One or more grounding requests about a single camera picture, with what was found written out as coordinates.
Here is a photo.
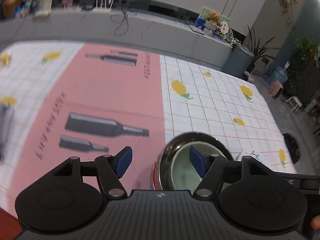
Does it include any white fruity printed plate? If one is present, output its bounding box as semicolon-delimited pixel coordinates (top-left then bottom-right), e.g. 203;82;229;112
238;150;261;161

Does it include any yellow cloth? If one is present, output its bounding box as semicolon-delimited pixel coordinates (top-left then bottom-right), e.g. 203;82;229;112
0;51;11;67

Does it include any pink plastic stool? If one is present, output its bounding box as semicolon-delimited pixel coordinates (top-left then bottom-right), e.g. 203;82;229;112
268;80;283;98

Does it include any black cable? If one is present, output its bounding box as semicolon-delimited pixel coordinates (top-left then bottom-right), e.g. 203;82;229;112
110;6;130;37

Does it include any blue snack bag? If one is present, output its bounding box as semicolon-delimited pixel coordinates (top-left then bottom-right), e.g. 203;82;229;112
14;4;30;18

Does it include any blue water jug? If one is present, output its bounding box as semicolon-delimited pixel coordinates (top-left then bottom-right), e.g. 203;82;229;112
267;61;290;85

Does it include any pink checkered lemon tablecloth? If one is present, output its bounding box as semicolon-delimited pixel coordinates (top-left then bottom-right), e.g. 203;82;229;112
1;41;296;215

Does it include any teddy bear toy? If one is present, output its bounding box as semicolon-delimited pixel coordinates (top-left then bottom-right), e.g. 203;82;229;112
206;11;220;26

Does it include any grey tv console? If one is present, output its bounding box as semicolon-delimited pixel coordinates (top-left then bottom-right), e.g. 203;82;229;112
1;9;232;68

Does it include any orange steel bowl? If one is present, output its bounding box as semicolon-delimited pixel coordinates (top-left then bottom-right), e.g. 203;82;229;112
151;132;234;191

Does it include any white plant pot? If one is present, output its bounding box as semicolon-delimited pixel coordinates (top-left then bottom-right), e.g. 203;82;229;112
37;0;53;12

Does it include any white wifi router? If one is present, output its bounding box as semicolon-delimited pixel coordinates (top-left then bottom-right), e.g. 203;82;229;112
92;0;114;14

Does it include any grey round trash bin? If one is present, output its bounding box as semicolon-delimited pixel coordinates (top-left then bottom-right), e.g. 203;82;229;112
222;43;254;78

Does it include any green floor plant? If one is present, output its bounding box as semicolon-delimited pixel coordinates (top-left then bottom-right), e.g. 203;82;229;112
243;25;280;73

